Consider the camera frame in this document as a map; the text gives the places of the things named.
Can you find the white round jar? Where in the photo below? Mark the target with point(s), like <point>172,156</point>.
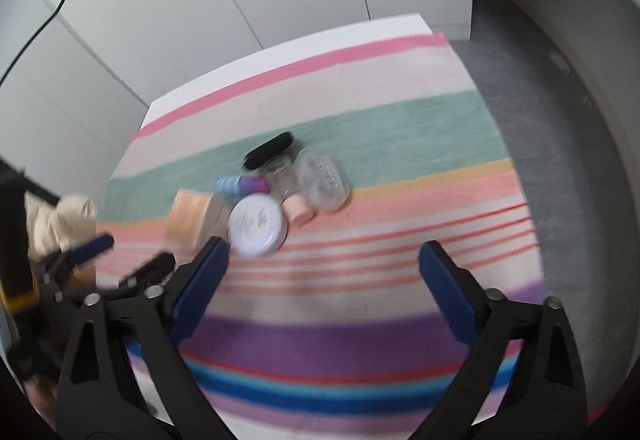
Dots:
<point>257,225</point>

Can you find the purple tube with blue cap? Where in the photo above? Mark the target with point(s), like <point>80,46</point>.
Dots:
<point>250,184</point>

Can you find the translucent plastic case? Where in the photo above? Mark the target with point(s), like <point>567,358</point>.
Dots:
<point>322,180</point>

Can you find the striped colourful cloth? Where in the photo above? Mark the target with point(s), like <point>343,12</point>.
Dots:
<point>375,270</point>

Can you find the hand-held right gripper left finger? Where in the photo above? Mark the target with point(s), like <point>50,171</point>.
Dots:
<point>200,280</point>

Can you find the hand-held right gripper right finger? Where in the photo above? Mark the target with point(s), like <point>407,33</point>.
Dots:
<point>450,290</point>

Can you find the white low table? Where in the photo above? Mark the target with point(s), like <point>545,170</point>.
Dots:
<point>300,45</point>

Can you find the clear bottle with pink cap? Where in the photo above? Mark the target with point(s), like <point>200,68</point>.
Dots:
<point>300,211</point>

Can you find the black oblong case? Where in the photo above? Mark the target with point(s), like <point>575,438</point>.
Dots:
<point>267,150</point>

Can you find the peach square box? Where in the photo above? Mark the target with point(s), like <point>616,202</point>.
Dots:
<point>192,217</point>

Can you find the cream padded chair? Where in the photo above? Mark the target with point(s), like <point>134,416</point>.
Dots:
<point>75,215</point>

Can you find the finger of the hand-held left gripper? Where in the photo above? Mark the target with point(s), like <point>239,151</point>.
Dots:
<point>150,270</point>
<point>92,247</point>

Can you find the small white floor plate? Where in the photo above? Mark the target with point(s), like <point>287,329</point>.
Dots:
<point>558,62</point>

